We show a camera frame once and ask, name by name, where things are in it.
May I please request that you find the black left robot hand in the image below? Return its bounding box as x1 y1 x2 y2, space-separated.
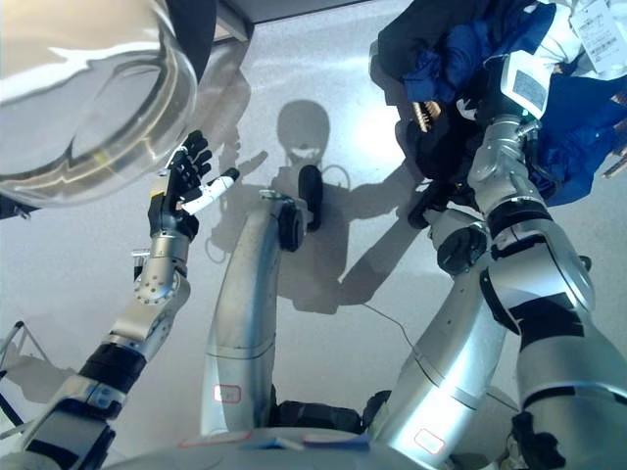
148 129 242 242

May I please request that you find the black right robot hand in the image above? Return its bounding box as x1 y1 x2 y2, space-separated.
456 50 553 121

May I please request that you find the blue garment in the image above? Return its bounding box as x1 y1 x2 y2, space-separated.
401 0 627 210

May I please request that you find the brown wicker laundry basket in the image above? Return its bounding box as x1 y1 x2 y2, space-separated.
410 100 627 180

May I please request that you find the glass washing machine door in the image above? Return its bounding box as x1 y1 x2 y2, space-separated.
0 0 217 208

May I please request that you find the white garment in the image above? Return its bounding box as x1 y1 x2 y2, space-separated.
536 0 627 77

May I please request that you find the white paper clothing tag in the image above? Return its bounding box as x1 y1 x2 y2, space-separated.
567 0 622 64

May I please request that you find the silver left robot leg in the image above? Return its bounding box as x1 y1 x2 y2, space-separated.
199 188 315 438

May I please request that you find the silver robot leg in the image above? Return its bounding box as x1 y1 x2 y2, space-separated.
366 195 523 460
199 188 315 438

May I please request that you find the black garment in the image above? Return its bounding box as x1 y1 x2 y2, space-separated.
374 0 494 190

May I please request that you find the black left robot foot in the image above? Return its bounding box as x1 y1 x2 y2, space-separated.
297 164 325 233

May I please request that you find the black robot foot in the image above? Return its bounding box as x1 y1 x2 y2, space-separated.
297 164 325 233
408 176 472 232

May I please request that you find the black right robot foot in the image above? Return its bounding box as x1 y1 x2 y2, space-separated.
408 176 472 232

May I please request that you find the silver robot torso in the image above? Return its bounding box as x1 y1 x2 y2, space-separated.
97 424 409 470

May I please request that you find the silver right robot leg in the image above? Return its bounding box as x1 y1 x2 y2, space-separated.
366 195 523 460

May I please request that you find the black metal frame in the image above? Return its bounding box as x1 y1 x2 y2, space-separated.
0 319 31 435

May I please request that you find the thin grey floor cable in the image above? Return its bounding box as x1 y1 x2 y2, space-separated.
361 302 418 354

